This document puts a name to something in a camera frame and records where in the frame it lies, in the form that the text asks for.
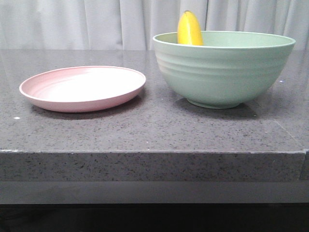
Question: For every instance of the yellow banana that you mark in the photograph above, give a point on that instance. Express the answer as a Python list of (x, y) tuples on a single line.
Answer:
[(189, 31)]

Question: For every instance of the pink plate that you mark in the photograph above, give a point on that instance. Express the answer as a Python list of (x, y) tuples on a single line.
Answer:
[(83, 89)]

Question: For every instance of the green bowl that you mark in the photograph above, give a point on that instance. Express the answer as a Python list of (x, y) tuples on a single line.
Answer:
[(231, 67)]

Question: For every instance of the pale grey curtain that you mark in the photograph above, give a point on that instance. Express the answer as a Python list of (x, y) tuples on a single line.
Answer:
[(131, 24)]

